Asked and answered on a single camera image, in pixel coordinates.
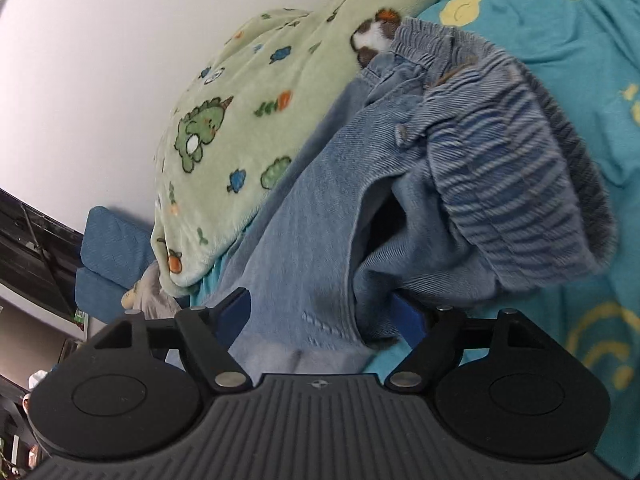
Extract blue denim jeans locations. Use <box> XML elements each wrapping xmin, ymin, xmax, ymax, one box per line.
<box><xmin>209</xmin><ymin>18</ymin><xmax>617</xmax><ymax>379</ymax></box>

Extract grey cloth on chair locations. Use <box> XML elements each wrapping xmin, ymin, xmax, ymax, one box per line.
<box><xmin>132</xmin><ymin>262</ymin><xmax>181</xmax><ymax>320</ymax></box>

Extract small plush toy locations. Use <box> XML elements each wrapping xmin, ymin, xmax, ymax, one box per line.
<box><xmin>122</xmin><ymin>283</ymin><xmax>140</xmax><ymax>310</ymax></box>

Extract blue upholstered chair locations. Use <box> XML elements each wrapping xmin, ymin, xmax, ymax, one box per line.
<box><xmin>75</xmin><ymin>206</ymin><xmax>155</xmax><ymax>324</ymax></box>

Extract dark window with bars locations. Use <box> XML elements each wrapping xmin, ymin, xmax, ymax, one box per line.
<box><xmin>1</xmin><ymin>191</ymin><xmax>82</xmax><ymax>322</ymax></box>

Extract green dinosaur fleece blanket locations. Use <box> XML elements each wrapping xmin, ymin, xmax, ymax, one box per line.
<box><xmin>151</xmin><ymin>0</ymin><xmax>438</xmax><ymax>297</ymax></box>

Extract teal patterned bed sheet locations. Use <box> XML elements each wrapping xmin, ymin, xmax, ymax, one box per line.
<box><xmin>188</xmin><ymin>0</ymin><xmax>640</xmax><ymax>478</ymax></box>

